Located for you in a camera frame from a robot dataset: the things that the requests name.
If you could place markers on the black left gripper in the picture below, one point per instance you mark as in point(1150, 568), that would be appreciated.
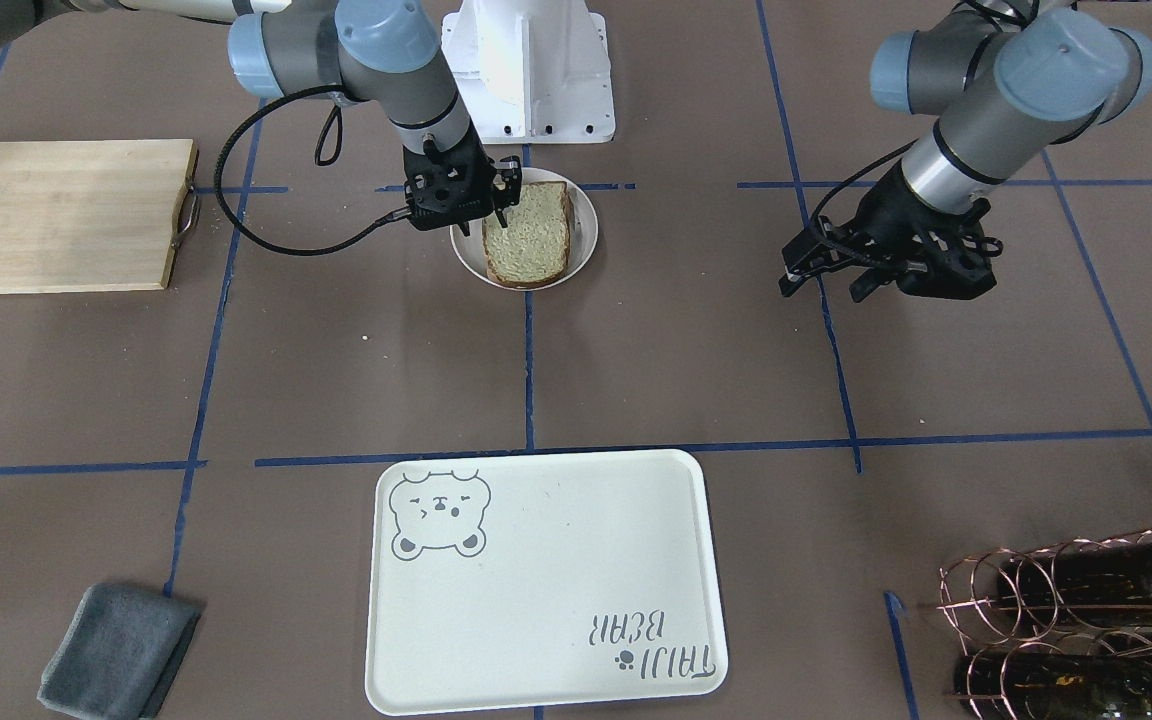
point(881, 215)

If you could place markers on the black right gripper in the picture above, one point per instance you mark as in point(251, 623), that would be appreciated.
point(488, 176)

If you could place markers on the bread slice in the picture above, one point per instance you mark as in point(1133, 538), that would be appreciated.
point(533, 248)

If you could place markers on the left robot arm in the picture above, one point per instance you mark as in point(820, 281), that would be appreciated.
point(1002, 81)

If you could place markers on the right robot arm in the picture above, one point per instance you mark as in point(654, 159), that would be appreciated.
point(388, 52)

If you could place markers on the cream bear serving tray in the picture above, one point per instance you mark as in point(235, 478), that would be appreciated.
point(510, 582)

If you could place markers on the white plate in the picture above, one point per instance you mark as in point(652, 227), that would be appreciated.
point(584, 233)

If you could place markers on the dark green wine bottle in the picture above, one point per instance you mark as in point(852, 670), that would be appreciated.
point(1107, 587)
point(1039, 684)

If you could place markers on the wooden cutting board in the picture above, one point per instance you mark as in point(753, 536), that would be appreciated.
point(94, 216)

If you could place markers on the grey folded cloth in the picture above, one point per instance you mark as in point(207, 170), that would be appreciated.
point(121, 654)

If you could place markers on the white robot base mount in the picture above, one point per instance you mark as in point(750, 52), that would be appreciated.
point(532, 71)

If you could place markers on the copper wire bottle rack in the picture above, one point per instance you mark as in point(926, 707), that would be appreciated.
point(1063, 631)

